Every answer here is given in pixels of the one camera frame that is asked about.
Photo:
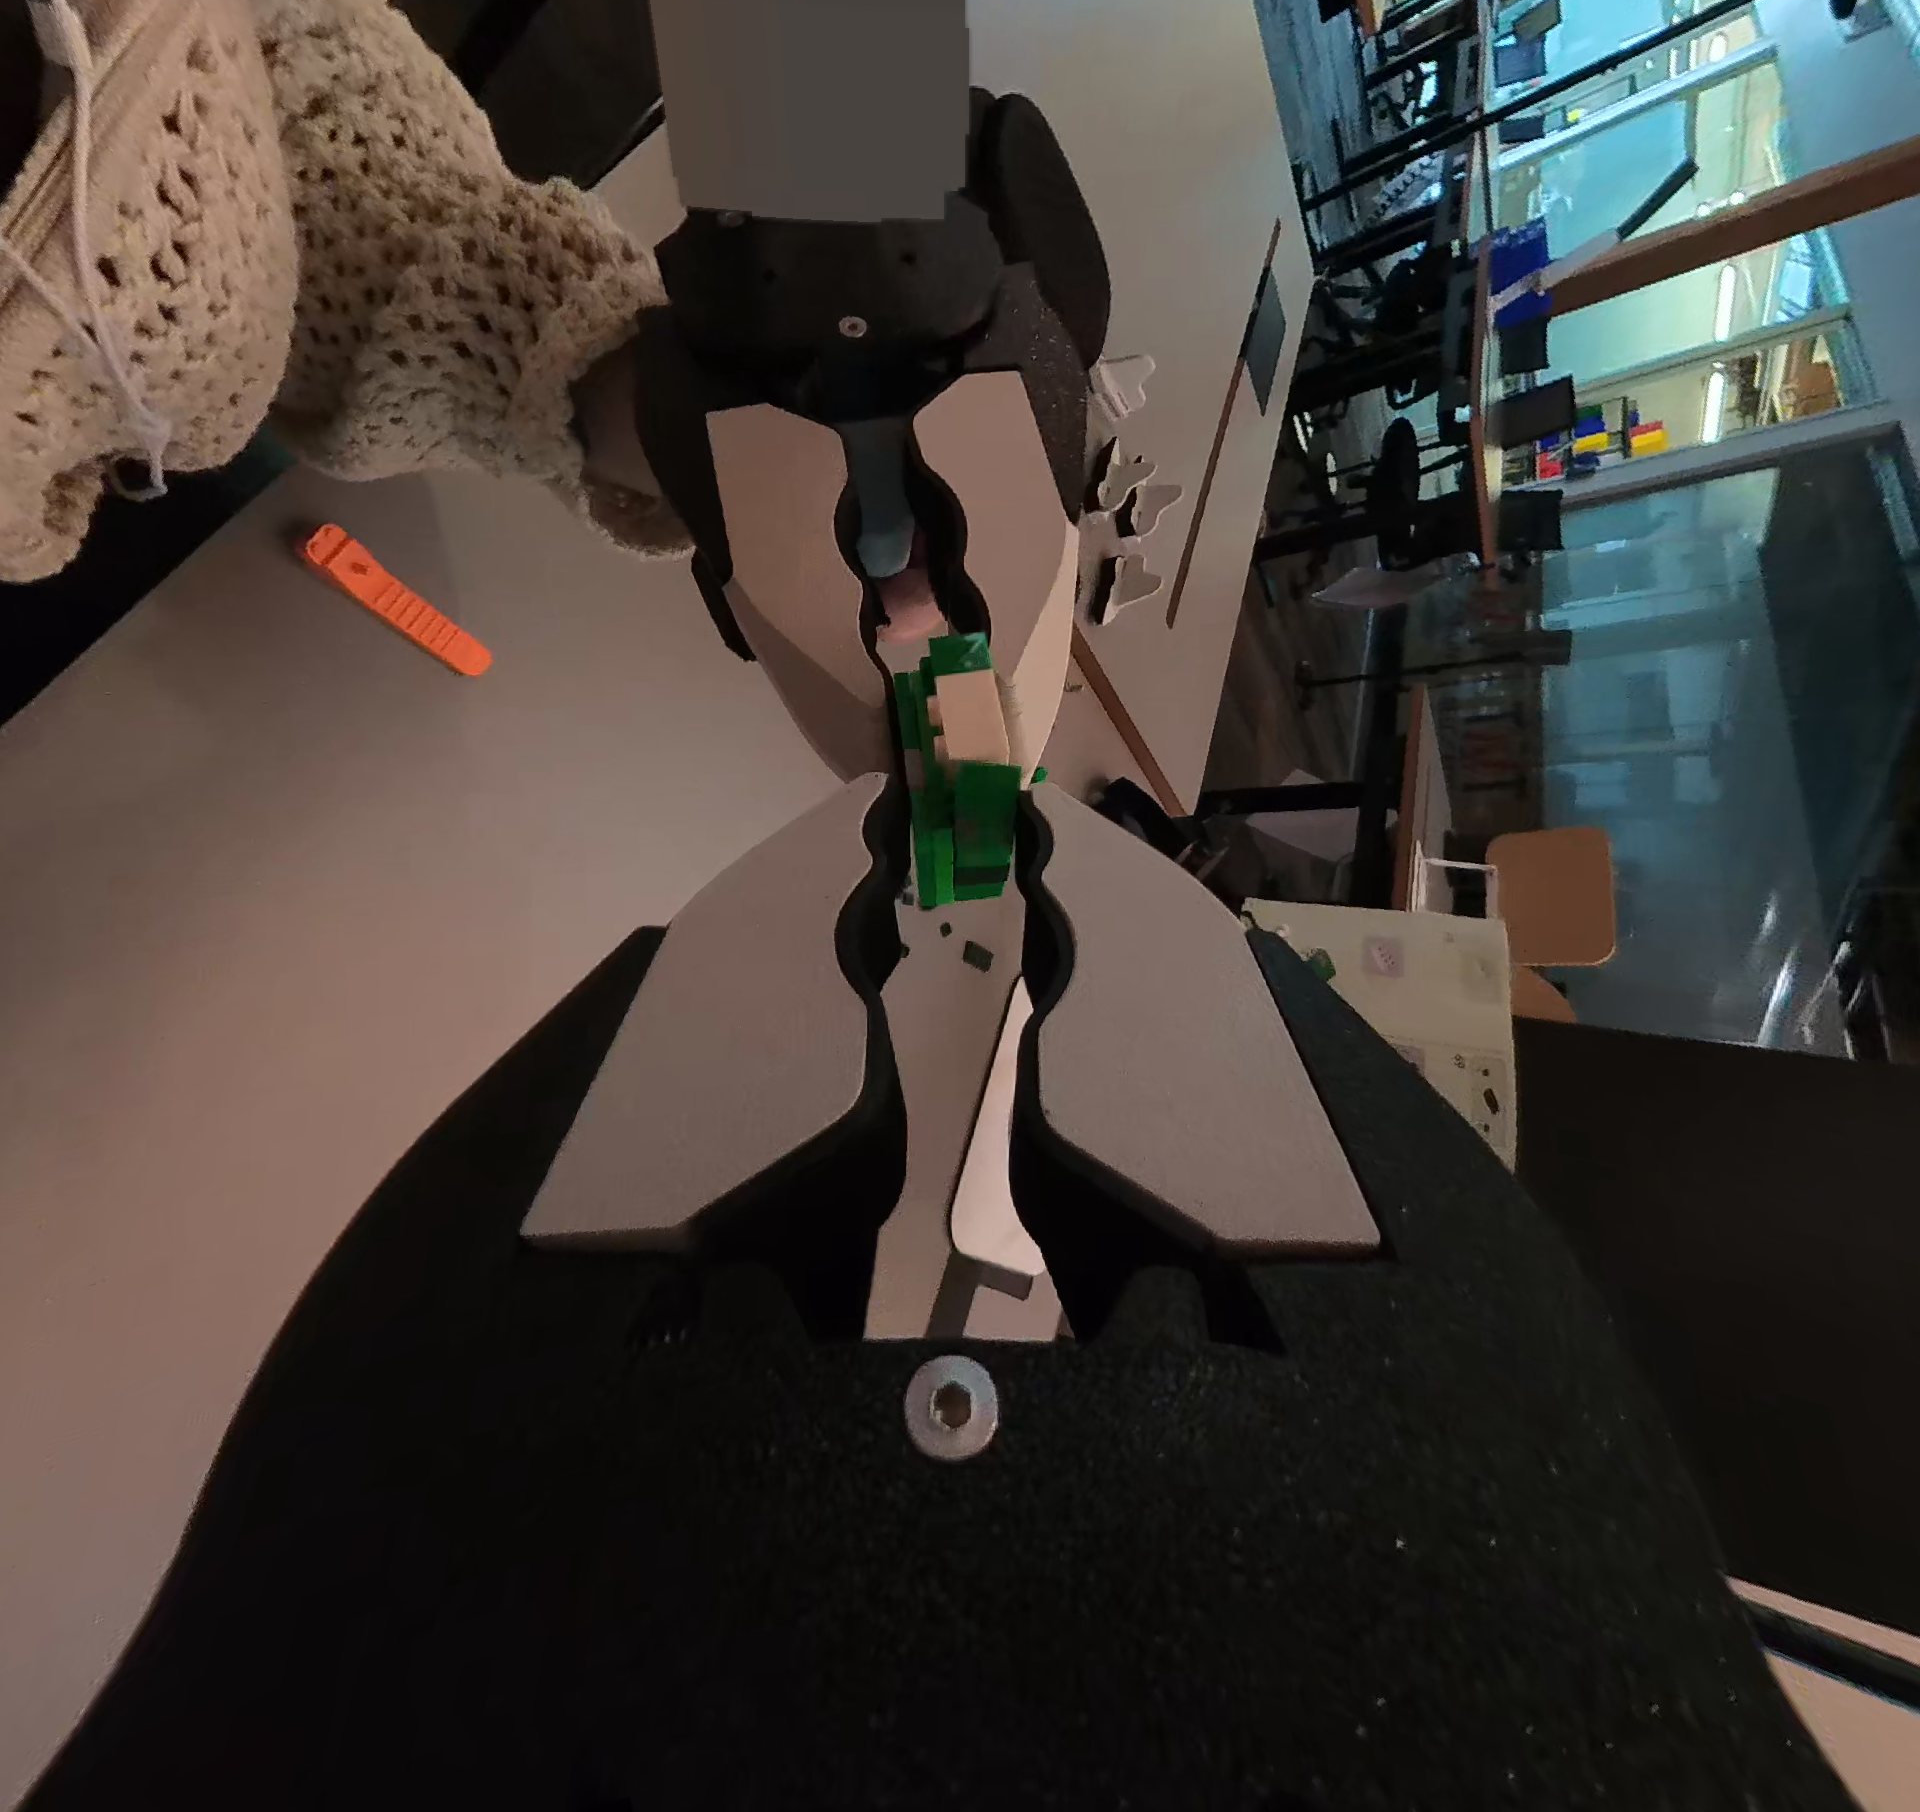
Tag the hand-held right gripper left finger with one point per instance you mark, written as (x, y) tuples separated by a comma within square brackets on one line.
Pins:
[(720, 1064)]

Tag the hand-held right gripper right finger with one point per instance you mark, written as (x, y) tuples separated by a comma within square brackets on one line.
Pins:
[(1187, 1064)]

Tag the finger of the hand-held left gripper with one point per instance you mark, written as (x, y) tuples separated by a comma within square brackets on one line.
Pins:
[(1021, 523), (787, 566)]

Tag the green and white lego build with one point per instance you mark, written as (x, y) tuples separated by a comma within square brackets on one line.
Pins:
[(968, 824)]

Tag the person's left forearm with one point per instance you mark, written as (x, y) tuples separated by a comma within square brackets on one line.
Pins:
[(435, 269)]

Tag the lego instruction booklet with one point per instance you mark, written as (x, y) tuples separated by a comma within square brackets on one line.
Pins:
[(1409, 972)]

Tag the orange lego brick separator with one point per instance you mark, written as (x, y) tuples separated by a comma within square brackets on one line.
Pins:
[(398, 602)]

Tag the person's left hand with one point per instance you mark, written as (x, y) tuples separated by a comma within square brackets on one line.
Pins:
[(908, 620)]

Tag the white wavy plastic part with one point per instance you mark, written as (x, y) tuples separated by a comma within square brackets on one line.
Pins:
[(1145, 495), (1125, 590), (1122, 387)]

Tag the black flat pad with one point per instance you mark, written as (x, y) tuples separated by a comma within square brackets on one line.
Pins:
[(1266, 335)]

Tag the black round stool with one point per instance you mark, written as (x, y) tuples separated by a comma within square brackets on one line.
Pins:
[(1400, 485)]

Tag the wooden chair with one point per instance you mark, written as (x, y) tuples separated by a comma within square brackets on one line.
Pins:
[(1560, 899)]

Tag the colourful storage bins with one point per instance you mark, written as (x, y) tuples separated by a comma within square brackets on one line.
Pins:
[(1606, 434)]

